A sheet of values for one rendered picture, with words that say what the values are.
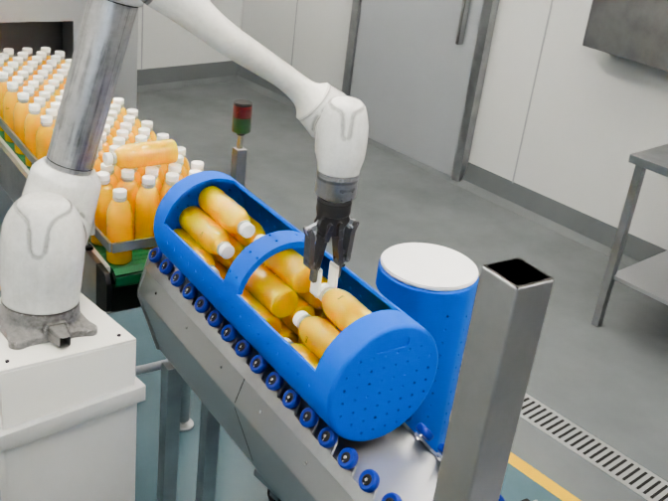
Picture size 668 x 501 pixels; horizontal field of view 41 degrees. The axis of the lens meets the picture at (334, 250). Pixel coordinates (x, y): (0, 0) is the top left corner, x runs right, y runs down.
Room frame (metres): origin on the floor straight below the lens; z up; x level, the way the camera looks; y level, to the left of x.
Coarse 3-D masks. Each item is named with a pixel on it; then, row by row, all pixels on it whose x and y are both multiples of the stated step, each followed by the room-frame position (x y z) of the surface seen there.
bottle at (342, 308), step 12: (324, 288) 1.74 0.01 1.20; (336, 288) 1.72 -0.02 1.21; (324, 300) 1.70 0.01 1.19; (336, 300) 1.68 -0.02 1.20; (348, 300) 1.67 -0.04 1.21; (324, 312) 1.69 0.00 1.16; (336, 312) 1.66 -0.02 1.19; (348, 312) 1.64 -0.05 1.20; (360, 312) 1.63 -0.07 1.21; (336, 324) 1.65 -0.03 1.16; (348, 324) 1.62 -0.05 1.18
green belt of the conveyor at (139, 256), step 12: (0, 132) 3.20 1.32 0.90; (12, 144) 3.10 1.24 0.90; (24, 156) 3.00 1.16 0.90; (132, 252) 2.36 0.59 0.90; (144, 252) 2.37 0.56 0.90; (108, 264) 2.27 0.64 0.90; (120, 264) 2.27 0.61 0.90; (132, 264) 2.28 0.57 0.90; (144, 264) 2.29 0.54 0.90; (120, 276) 2.24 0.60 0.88; (132, 276) 2.25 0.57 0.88
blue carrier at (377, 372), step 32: (192, 192) 2.22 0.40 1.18; (160, 224) 2.13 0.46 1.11; (288, 224) 2.01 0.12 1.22; (192, 256) 1.97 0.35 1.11; (256, 256) 1.83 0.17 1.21; (224, 288) 1.83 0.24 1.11; (352, 288) 1.89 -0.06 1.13; (256, 320) 1.71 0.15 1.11; (384, 320) 1.57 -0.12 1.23; (288, 352) 1.60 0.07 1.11; (352, 352) 1.50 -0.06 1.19; (384, 352) 1.54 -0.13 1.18; (416, 352) 1.59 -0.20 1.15; (320, 384) 1.50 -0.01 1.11; (352, 384) 1.50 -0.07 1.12; (384, 384) 1.55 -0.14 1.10; (416, 384) 1.60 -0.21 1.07; (320, 416) 1.52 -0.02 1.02; (352, 416) 1.50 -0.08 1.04; (384, 416) 1.56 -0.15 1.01
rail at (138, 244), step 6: (132, 240) 2.28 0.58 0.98; (138, 240) 2.29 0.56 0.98; (144, 240) 2.30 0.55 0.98; (150, 240) 2.31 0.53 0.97; (114, 246) 2.25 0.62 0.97; (120, 246) 2.26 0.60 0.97; (126, 246) 2.27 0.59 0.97; (132, 246) 2.28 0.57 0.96; (138, 246) 2.29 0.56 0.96; (144, 246) 2.30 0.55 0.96; (150, 246) 2.31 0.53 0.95; (156, 246) 2.32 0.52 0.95; (114, 252) 2.25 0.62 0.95
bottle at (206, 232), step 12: (180, 216) 2.16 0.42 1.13; (192, 216) 2.13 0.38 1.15; (204, 216) 2.13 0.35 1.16; (192, 228) 2.10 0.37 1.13; (204, 228) 2.07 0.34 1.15; (216, 228) 2.06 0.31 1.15; (204, 240) 2.04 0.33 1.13; (216, 240) 2.03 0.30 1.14; (228, 240) 2.05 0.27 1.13; (216, 252) 2.03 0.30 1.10
